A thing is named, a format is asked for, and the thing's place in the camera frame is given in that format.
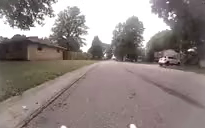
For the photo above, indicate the small conical tree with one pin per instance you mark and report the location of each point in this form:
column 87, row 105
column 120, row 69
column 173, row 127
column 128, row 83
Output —
column 96, row 49

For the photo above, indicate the brown fence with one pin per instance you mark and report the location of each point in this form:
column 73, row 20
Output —
column 75, row 55

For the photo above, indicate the group of trees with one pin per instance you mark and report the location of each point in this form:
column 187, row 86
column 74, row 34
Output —
column 128, row 40
column 186, row 26

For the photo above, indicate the grey asphalt road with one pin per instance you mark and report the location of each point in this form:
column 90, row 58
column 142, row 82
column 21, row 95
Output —
column 123, row 96

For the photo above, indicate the tall leafy tree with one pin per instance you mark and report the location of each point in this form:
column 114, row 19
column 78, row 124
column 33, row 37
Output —
column 70, row 28

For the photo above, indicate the brick house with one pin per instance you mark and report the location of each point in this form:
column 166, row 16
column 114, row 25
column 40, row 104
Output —
column 45, row 52

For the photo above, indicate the white car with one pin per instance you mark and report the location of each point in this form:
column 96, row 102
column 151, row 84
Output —
column 169, row 61

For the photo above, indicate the robot's own part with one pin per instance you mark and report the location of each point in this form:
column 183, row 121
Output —
column 63, row 126
column 132, row 126

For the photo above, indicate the concrete kerb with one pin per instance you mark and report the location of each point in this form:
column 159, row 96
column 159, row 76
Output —
column 30, row 100

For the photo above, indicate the grass lawn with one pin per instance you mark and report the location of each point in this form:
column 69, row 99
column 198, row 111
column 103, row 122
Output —
column 20, row 76

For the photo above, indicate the overhanging tree canopy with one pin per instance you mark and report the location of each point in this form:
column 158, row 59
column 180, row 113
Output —
column 20, row 11

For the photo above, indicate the grass verge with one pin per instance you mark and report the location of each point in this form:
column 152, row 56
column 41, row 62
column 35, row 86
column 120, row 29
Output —
column 200, row 70

